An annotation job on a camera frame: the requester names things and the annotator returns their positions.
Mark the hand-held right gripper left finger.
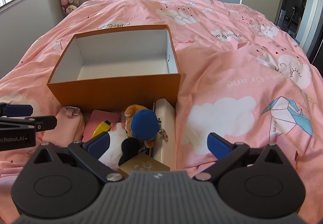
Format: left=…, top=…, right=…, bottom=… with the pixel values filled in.
left=31, top=132, right=130, bottom=183

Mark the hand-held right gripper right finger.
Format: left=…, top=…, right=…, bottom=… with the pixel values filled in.
left=192, top=132, right=290, bottom=184

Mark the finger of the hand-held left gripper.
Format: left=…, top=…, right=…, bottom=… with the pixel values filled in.
left=0, top=103, right=34, bottom=118
left=0, top=116, right=57, bottom=132

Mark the yellow plastic tool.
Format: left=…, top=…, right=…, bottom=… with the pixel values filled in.
left=91, top=120, right=112, bottom=139

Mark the white black plush toy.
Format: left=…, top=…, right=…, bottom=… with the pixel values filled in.
left=97, top=123, right=142, bottom=171

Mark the pink pouch with metal ring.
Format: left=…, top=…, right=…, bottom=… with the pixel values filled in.
left=42, top=106, right=86, bottom=154

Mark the pink rectangular case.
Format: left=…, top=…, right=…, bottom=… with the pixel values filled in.
left=82, top=110, right=122, bottom=142

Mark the small tan gift box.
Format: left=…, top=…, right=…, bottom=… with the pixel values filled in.
left=118, top=153, right=171, bottom=178

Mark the cream white long box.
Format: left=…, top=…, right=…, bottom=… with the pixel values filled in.
left=149, top=98, right=177, bottom=171

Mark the brown dog plush keychain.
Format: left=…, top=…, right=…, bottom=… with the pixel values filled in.
left=124, top=104, right=169, bottom=150

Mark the orange cardboard box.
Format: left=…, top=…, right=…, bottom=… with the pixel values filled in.
left=47, top=24, right=181, bottom=114

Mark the pink printed blanket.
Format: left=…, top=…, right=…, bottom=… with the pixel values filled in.
left=0, top=0, right=323, bottom=224

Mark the dark chair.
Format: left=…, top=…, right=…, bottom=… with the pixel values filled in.
left=288, top=5, right=306, bottom=28

